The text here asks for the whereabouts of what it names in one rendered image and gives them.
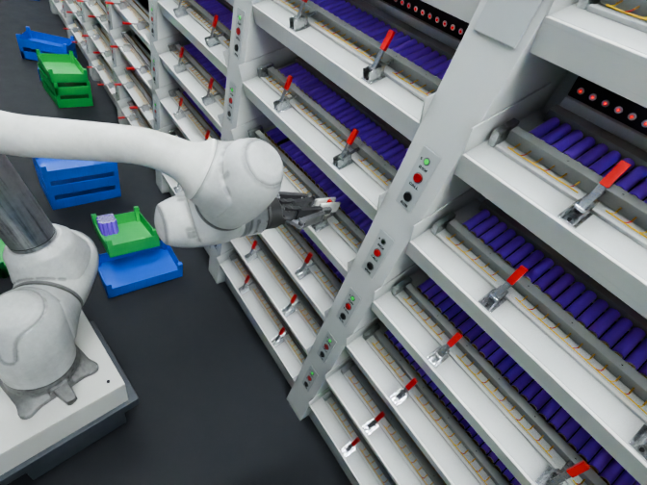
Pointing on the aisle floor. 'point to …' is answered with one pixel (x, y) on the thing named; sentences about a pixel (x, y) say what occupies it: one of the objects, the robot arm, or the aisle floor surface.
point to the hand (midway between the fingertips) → (326, 205)
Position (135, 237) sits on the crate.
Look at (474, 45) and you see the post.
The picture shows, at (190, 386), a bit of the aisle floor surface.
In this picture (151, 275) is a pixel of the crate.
